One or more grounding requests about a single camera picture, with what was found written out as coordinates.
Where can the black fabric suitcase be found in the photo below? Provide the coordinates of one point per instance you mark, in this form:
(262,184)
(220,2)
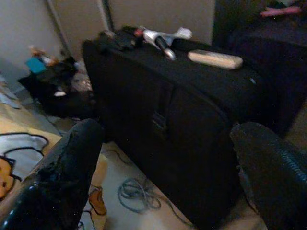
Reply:
(192,95)

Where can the dark bulky furniture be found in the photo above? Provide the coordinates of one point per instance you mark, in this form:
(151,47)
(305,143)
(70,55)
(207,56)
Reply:
(263,36)

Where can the silver black hair dryer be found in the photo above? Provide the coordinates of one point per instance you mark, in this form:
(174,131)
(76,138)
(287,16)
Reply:
(156,37)

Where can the teal box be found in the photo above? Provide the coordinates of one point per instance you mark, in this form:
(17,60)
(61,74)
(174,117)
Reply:
(36,65)

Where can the small orange brown toy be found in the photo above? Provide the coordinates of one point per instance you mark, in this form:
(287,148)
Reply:
(38,51)

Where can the pink item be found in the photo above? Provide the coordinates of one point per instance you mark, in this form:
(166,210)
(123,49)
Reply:
(280,11)

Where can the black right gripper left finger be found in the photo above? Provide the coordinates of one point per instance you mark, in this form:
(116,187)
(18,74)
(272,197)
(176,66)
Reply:
(55,182)

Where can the black clothes pile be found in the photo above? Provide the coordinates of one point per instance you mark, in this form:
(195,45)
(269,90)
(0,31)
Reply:
(62,103)

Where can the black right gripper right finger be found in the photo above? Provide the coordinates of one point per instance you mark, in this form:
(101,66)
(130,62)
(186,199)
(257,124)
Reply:
(275,182)

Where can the black pouch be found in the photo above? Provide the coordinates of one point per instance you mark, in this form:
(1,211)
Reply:
(120,39)

